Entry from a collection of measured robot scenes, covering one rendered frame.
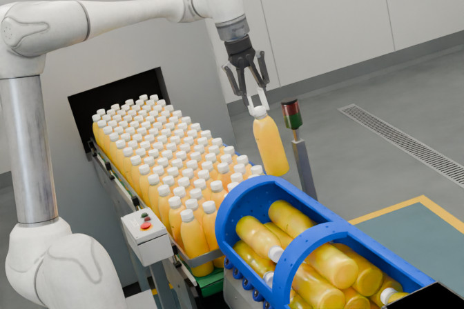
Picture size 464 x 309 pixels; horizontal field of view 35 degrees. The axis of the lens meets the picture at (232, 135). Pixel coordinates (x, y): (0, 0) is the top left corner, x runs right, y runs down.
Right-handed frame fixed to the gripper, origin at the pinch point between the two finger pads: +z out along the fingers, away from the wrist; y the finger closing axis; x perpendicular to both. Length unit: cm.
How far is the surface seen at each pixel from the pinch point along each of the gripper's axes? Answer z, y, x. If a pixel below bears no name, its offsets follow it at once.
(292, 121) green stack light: 22.9, 22.9, 34.3
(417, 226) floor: 144, 113, 127
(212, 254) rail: 42, -26, 8
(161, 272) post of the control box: 46, -42, 20
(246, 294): 48, -26, -14
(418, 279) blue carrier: 22, -9, -82
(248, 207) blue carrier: 25.6, -15.5, -8.4
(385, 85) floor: 144, 246, 350
